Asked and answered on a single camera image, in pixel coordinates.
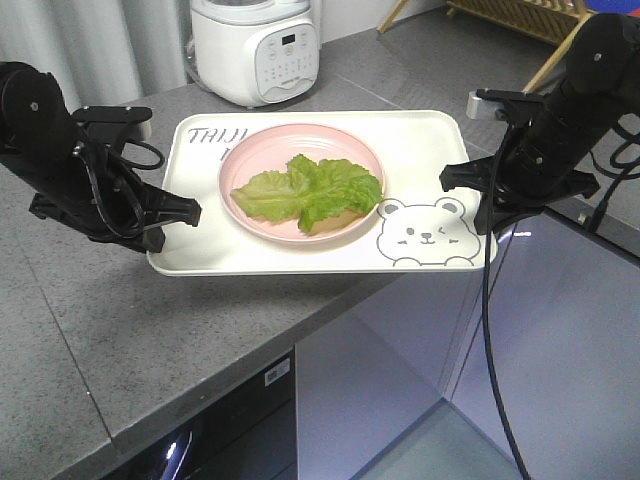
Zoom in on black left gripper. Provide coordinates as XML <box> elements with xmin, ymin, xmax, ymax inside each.
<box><xmin>29</xmin><ymin>106</ymin><xmax>202</xmax><ymax>253</ymax></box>

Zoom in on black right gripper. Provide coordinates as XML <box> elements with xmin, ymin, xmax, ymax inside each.
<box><xmin>439</xmin><ymin>88</ymin><xmax>600</xmax><ymax>236</ymax></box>

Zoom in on cream bear tray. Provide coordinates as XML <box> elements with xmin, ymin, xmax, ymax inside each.
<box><xmin>149</xmin><ymin>110</ymin><xmax>496</xmax><ymax>276</ymax></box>

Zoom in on pink round plate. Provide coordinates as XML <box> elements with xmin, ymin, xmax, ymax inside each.
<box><xmin>218</xmin><ymin>123</ymin><xmax>386</xmax><ymax>244</ymax></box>

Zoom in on green lettuce leaf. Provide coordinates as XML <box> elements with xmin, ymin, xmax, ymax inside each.
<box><xmin>231</xmin><ymin>154</ymin><xmax>383</xmax><ymax>236</ymax></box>

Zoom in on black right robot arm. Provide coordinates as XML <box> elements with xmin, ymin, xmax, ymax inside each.
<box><xmin>440</xmin><ymin>13</ymin><xmax>639</xmax><ymax>235</ymax></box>

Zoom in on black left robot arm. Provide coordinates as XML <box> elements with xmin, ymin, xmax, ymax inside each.
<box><xmin>1</xmin><ymin>62</ymin><xmax>201</xmax><ymax>253</ymax></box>

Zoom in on grey white curtain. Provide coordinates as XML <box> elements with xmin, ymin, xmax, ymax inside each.
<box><xmin>1</xmin><ymin>1</ymin><xmax>191</xmax><ymax>109</ymax></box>

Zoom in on wooden rack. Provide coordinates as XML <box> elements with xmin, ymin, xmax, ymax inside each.
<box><xmin>377</xmin><ymin>0</ymin><xmax>601</xmax><ymax>94</ymax></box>

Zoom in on white blender appliance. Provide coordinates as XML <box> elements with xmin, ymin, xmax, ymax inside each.
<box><xmin>186</xmin><ymin>1</ymin><xmax>320</xmax><ymax>108</ymax></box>

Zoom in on grey cabinet door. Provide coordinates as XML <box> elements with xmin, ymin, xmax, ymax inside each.
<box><xmin>296</xmin><ymin>214</ymin><xmax>639</xmax><ymax>479</ymax></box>

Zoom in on black built-in drawer cabinet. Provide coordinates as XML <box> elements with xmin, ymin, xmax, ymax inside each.
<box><xmin>105</xmin><ymin>349</ymin><xmax>297</xmax><ymax>479</ymax></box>

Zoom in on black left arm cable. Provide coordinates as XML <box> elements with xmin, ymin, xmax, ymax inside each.
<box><xmin>72</xmin><ymin>139</ymin><xmax>166</xmax><ymax>239</ymax></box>

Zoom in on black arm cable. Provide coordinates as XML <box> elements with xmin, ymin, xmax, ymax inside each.
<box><xmin>480</xmin><ymin>124</ymin><xmax>531</xmax><ymax>480</ymax></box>
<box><xmin>72</xmin><ymin>139</ymin><xmax>166</xmax><ymax>239</ymax></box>

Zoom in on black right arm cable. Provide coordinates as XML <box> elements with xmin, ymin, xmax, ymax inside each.
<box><xmin>480</xmin><ymin>124</ymin><xmax>531</xmax><ymax>480</ymax></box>

